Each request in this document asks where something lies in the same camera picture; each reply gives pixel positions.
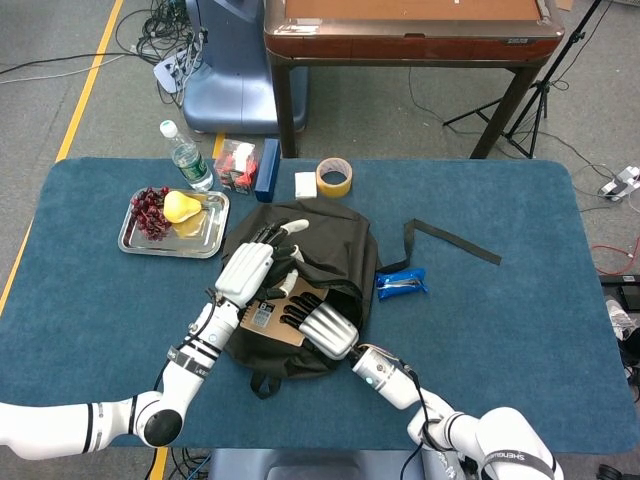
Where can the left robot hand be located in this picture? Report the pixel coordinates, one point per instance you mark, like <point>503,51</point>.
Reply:
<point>245,270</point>

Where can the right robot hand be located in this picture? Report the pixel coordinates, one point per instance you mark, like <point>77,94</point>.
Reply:
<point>330,330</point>

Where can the kraft cover spiral notebook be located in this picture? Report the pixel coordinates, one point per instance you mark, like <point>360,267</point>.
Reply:
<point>250,327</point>

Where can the black fabric backpack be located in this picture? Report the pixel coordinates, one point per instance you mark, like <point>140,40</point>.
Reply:
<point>340,240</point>

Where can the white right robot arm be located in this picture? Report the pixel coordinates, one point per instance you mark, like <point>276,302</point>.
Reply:
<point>390,380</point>

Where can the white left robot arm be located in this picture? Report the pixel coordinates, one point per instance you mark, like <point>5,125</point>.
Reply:
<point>185,375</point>

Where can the stainless steel tray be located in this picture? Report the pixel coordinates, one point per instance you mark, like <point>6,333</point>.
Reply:
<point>210,235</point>

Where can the blue cookie packet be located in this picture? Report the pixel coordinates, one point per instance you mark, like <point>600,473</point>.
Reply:
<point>402,285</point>

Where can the yellow pear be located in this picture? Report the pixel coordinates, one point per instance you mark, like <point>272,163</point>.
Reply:
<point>180,207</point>

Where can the long blue box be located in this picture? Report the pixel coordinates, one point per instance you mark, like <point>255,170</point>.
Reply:
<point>266,170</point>

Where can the clear plastic box red contents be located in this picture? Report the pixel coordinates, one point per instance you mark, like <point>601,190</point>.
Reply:
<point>235,167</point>

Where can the small white block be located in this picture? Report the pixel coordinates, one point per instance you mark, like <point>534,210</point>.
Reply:
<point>305,184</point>

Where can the red grape bunch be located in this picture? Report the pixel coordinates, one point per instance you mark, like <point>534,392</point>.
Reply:
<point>147,215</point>

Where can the clear plastic water bottle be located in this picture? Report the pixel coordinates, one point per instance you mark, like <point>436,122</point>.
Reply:
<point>192,167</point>

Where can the yellow tape roll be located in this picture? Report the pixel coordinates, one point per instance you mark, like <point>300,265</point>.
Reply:
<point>345,185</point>

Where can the blue grey robot torso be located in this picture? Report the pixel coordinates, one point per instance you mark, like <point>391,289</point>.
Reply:
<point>310,465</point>

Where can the blue carpet table mat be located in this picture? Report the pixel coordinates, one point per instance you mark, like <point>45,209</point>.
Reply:
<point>500,340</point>

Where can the white power strip with plugs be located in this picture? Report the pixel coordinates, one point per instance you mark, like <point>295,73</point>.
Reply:
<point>170,72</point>

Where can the brown mahjong table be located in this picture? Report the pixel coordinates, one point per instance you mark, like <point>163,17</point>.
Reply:
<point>410,45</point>

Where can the white sneaker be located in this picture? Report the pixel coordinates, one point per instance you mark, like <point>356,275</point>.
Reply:
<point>619,315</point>

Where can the flat black device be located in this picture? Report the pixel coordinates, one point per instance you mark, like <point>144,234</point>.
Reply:
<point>620,280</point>

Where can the black tripod stand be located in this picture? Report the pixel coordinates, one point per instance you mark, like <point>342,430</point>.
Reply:
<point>535,105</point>

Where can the blue grey machine pedestal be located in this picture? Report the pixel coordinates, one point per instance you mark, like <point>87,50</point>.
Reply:
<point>235,75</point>

